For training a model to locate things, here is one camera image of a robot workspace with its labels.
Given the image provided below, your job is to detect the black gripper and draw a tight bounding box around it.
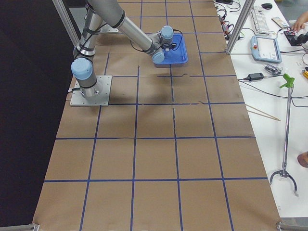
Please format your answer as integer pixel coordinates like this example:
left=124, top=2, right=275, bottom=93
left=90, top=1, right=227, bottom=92
left=162, top=43, right=177, bottom=52

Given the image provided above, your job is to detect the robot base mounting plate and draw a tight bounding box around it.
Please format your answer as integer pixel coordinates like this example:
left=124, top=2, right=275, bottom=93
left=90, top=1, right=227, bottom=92
left=70, top=76, right=112, bottom=106

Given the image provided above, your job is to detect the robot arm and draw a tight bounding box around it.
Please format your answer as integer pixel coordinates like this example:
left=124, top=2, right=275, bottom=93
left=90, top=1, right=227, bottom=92
left=71, top=0, right=176, bottom=98

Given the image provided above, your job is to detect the blue plastic tray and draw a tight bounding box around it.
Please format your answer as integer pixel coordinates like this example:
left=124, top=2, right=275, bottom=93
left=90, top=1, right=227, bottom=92
left=152, top=33, right=188, bottom=65

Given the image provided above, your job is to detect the person hand at desk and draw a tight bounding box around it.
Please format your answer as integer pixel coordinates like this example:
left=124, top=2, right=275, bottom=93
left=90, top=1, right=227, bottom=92
left=291, top=12, right=308, bottom=31

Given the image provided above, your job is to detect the black power brick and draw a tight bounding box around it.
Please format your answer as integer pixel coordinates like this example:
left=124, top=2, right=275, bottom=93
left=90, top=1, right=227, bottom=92
left=245, top=73, right=264, bottom=82

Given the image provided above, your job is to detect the white keyboard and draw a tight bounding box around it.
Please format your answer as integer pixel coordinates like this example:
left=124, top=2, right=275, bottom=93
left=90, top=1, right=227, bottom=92
left=251, top=6, right=270, bottom=36

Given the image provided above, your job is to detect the teach pendant tablet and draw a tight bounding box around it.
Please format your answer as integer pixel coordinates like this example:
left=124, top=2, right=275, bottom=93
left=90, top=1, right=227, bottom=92
left=250, top=36, right=282, bottom=64

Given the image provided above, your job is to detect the black computer mouse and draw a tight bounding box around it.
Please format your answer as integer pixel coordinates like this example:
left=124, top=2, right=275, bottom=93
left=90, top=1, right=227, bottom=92
left=261, top=3, right=272, bottom=10

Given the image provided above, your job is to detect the smartphone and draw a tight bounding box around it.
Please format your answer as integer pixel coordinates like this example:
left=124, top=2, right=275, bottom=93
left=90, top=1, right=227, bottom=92
left=272, top=17, right=289, bottom=28

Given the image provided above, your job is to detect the wooden chopstick pair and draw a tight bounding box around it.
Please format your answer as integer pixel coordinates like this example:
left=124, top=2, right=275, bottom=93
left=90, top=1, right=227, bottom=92
left=245, top=104, right=281, bottom=121

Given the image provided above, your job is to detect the aluminium frame post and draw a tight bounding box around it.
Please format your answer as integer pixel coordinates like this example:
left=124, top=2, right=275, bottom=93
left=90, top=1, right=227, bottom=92
left=225, top=0, right=255, bottom=54
left=52, top=0, right=80, bottom=46

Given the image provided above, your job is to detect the aluminium frame post left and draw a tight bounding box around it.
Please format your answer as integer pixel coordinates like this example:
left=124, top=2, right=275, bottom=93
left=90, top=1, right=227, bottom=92
left=52, top=0, right=80, bottom=46

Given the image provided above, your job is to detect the green handled reacher grabber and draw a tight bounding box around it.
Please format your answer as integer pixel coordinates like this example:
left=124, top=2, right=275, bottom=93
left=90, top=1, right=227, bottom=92
left=269, top=74, right=298, bottom=197

